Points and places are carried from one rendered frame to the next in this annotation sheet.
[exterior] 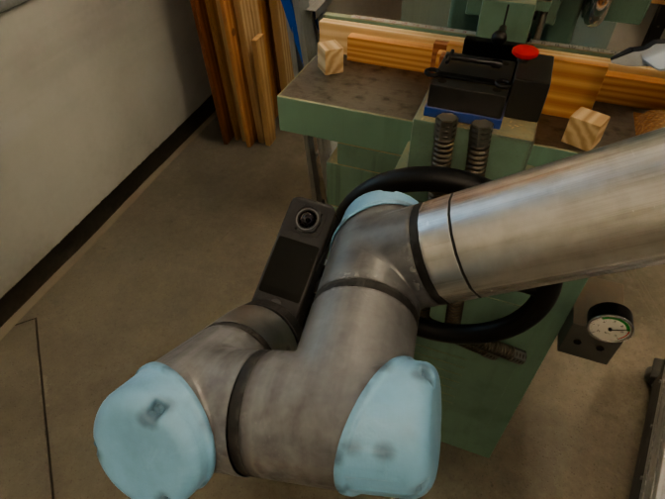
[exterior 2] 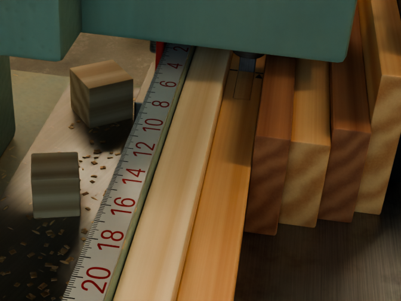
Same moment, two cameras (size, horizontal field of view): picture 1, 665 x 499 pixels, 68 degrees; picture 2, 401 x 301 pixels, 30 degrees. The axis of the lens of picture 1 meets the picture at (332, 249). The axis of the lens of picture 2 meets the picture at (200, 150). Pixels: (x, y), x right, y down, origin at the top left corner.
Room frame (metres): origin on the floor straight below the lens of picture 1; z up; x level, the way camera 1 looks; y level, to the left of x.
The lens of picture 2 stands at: (0.86, 0.11, 1.13)
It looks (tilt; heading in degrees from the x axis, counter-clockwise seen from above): 33 degrees down; 254
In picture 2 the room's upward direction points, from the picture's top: 4 degrees clockwise
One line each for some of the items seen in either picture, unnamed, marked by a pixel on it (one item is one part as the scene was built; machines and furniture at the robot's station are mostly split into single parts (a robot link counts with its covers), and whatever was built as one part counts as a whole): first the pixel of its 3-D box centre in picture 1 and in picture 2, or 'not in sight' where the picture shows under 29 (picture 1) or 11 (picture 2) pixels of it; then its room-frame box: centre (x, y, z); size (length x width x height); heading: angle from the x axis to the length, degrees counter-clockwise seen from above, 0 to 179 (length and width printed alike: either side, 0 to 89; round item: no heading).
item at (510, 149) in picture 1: (473, 134); not in sight; (0.56, -0.18, 0.92); 0.15 x 0.13 x 0.09; 69
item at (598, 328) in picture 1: (607, 324); not in sight; (0.45, -0.42, 0.65); 0.06 x 0.04 x 0.08; 69
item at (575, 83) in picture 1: (518, 80); (369, 54); (0.66, -0.26, 0.94); 0.21 x 0.01 x 0.08; 69
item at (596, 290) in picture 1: (592, 318); not in sight; (0.51, -0.45, 0.58); 0.12 x 0.08 x 0.08; 159
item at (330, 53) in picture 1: (330, 57); not in sight; (0.78, 0.00, 0.92); 0.04 x 0.03 x 0.04; 22
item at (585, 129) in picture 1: (585, 129); not in sight; (0.57, -0.33, 0.92); 0.04 x 0.03 x 0.04; 47
